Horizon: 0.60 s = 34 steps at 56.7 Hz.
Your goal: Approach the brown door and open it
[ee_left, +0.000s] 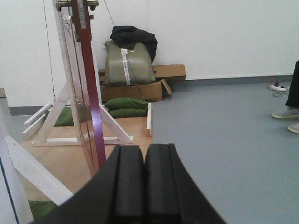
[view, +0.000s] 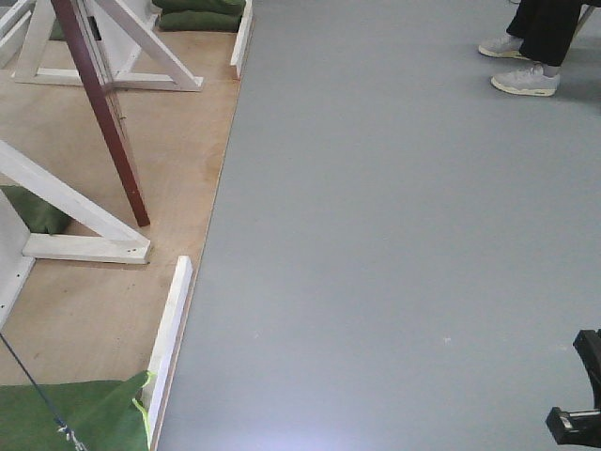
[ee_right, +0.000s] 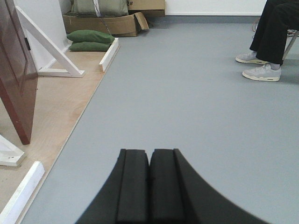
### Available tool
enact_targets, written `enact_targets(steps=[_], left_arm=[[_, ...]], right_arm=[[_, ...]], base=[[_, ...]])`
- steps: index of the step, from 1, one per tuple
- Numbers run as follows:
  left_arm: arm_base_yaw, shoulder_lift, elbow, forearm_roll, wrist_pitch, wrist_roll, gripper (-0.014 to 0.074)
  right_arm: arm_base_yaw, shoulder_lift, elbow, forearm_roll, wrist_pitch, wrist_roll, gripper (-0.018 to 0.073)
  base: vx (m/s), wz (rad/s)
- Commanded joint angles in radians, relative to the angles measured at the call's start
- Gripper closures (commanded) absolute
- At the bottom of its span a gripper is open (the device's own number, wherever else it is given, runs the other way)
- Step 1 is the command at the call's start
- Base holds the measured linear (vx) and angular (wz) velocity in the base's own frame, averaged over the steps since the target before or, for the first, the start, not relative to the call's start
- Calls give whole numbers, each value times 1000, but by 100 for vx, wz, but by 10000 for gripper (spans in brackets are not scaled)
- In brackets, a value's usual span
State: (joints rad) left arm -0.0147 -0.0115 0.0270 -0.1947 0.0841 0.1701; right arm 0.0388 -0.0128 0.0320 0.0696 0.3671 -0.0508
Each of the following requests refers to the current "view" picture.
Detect white far triangular brace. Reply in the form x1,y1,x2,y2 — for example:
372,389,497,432
12,1,203,92

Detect black tether cable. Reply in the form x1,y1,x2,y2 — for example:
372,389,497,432
0,332,88,451

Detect upper green sandbag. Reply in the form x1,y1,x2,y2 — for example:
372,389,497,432
152,0,246,16

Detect white triangular brace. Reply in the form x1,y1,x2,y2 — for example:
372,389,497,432
1,142,151,265
12,1,203,92

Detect black robot leg part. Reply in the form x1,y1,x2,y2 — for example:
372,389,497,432
546,330,600,448

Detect white near edge batten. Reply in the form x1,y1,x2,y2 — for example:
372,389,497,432
142,256,193,449

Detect white edge batten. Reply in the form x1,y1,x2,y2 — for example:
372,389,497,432
142,256,193,449
230,0,254,80

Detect brown wooden door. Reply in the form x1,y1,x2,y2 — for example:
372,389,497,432
51,0,150,226

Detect near green sandbag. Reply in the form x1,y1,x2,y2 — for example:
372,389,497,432
1,371,153,450

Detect person's left grey sneaker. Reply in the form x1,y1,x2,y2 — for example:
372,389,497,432
490,64,561,97

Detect green sandbag behind brace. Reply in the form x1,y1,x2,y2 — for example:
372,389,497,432
1,185,72,235

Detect person's grey sneaker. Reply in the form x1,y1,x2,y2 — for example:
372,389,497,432
478,35,529,60
490,64,561,97

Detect white far edge batten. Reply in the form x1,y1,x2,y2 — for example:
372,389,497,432
230,0,254,80

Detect person's black trouser legs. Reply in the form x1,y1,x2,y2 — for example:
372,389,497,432
506,0,582,67

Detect white near triangular brace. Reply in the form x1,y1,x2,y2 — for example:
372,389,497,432
1,142,151,265

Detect white door frame panel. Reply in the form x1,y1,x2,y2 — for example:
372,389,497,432
0,193,36,327

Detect person's right grey sneaker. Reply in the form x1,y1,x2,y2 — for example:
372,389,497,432
478,35,529,60

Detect lower green sandbag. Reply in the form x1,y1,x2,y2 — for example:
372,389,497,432
158,10,241,32

